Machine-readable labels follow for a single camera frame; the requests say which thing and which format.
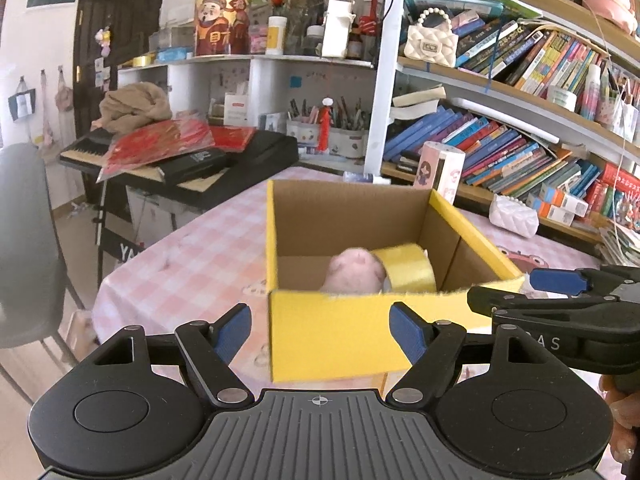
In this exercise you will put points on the yellow cardboard box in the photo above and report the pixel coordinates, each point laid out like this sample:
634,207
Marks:
330,330

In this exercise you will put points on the cream quilted handbag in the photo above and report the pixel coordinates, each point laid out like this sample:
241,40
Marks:
432,47

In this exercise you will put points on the white round jar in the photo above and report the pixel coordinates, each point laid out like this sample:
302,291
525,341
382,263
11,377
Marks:
562,99

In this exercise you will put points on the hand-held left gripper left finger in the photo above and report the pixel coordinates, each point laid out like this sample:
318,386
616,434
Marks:
232,330

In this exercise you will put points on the flat black box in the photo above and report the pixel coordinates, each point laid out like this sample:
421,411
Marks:
195,162

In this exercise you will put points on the white corner shelf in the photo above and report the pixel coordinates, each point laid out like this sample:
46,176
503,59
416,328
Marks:
200,80

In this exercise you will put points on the red boxed book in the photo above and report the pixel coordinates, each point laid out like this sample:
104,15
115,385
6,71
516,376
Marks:
620,177

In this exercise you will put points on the white bookshelf frame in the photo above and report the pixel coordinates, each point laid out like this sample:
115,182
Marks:
385,85

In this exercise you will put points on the pink door charm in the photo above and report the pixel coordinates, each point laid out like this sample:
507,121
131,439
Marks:
103,40

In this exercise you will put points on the pens and glue bottles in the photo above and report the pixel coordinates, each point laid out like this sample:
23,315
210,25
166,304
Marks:
592,90

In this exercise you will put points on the black electric keyboard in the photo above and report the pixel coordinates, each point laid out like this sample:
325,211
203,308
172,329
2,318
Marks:
260,150

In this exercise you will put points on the clear glass jar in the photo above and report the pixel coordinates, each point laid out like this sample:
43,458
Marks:
312,40

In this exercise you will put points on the white quilted pouch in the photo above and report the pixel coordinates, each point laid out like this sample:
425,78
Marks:
512,216

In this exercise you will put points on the black keyboard stand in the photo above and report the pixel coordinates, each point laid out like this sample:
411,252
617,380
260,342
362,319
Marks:
107,240

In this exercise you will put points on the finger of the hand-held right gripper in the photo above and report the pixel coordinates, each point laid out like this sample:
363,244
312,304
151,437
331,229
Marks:
525,304
557,281

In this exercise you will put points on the yellow tape roll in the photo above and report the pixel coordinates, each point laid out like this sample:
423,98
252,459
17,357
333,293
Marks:
410,265

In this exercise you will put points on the pink hanging pouch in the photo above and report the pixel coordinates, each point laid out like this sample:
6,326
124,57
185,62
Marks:
64,95

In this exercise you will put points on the white paper carton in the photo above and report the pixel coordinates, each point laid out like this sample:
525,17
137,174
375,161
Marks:
337,30

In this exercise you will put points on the gold ribbon roll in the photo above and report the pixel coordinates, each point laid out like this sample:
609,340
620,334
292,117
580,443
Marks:
143,61

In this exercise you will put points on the white pen holder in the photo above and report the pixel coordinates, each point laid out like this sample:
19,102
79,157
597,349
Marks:
302,135
347,142

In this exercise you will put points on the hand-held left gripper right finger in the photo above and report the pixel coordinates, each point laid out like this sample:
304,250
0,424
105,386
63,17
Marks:
406,335

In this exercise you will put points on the red envelope pack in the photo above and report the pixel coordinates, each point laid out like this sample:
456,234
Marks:
232,139

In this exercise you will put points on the stack of papers and notebooks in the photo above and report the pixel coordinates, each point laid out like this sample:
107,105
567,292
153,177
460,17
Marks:
620,245

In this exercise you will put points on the acrylic character stands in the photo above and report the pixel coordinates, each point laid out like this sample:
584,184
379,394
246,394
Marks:
625,210

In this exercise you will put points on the white box red label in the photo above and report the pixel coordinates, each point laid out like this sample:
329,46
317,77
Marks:
236,110

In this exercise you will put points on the row of colourful books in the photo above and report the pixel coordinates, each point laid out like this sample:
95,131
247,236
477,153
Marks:
545,60
500,155

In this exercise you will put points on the orange and white box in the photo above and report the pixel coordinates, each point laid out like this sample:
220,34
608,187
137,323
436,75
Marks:
547,214
567,199

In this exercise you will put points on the person's right hand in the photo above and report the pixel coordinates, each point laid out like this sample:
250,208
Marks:
625,415

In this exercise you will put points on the pink patterned box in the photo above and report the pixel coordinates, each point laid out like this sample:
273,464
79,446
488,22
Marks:
258,40

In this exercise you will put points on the white bottle yellow label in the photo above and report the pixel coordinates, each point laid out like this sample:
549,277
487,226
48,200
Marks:
276,37

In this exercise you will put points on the white light bar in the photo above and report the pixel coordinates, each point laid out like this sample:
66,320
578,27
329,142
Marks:
500,117

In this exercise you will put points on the pink plush pig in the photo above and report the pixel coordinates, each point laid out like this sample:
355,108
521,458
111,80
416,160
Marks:
355,270

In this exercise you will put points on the black door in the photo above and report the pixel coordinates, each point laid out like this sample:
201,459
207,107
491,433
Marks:
125,20

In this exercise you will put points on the brown cloth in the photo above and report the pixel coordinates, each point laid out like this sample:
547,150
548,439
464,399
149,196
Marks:
135,107

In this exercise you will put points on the red figure lantern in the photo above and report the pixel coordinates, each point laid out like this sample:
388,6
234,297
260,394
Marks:
220,25

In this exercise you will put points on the pink printed carton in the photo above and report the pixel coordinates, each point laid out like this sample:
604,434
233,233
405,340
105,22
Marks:
440,170

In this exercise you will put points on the grey chair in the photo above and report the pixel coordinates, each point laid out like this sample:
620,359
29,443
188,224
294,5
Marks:
25,250

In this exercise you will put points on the red glitter paper pack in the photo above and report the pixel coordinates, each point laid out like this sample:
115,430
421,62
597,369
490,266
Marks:
150,147

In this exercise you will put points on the clear storage box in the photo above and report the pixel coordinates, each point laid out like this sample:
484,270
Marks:
172,37

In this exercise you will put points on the pink printed tablecloth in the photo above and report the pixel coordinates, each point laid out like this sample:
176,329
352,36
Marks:
200,260

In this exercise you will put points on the white tote bag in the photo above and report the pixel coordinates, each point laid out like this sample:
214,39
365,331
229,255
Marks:
22,105

